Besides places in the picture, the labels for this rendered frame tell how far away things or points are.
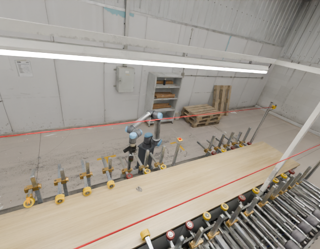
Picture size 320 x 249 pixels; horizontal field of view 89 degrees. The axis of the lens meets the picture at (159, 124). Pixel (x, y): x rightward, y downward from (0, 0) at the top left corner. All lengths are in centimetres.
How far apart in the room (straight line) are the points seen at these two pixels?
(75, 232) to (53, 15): 360
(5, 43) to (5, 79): 328
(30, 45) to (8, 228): 152
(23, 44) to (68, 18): 304
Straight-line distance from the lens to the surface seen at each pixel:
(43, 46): 112
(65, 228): 189
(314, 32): 917
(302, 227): 279
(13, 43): 114
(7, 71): 435
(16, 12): 416
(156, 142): 290
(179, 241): 157
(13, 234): 201
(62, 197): 199
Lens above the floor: 251
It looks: 29 degrees down
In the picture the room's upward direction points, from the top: 10 degrees clockwise
